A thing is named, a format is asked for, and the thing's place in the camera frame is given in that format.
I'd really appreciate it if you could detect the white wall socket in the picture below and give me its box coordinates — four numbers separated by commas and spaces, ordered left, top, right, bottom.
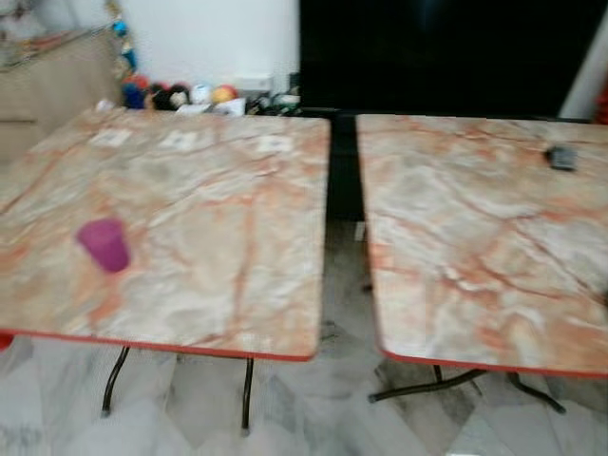
233, 74, 275, 91

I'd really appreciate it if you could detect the purple plastic cup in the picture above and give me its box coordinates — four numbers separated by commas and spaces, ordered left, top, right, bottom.
76, 218, 132, 275

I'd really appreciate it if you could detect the green and white mug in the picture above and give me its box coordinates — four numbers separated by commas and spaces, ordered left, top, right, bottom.
274, 90, 301, 113

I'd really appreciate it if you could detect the orange and yellow round toy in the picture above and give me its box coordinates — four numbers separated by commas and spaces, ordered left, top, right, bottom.
211, 84, 238, 105

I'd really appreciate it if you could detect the marble folding table with labels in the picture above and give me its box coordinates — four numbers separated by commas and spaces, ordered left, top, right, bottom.
0, 106, 332, 433

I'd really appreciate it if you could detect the light wooden cabinet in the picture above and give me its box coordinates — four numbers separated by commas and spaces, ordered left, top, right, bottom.
0, 28, 124, 162

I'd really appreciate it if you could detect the black television screen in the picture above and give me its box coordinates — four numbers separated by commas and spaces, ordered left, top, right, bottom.
298, 0, 608, 120

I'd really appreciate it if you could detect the black round toy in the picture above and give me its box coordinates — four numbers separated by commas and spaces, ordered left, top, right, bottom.
152, 84, 191, 110

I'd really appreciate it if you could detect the small black device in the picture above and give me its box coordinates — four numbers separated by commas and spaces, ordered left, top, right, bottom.
548, 144, 579, 172

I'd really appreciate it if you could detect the blue and gold trophy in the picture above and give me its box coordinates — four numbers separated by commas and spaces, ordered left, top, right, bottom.
104, 0, 139, 77

